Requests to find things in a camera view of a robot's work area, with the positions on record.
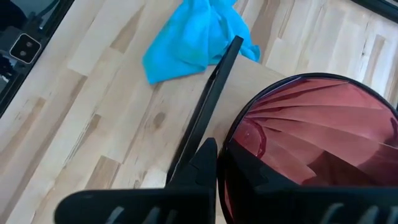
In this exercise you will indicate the blue cloth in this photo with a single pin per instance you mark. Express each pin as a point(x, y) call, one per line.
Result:
point(186, 40)

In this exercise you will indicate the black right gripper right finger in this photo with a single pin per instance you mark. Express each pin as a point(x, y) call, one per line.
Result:
point(311, 205)

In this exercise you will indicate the translucent red faceted cup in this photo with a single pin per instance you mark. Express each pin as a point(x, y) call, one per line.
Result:
point(317, 124)

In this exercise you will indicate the wooden shelf with black frame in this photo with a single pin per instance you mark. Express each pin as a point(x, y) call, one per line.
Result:
point(236, 87)

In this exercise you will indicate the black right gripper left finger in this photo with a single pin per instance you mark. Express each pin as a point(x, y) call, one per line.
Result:
point(174, 205)

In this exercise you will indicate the black square plate grey rim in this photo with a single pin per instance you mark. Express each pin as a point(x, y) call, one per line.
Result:
point(25, 48)

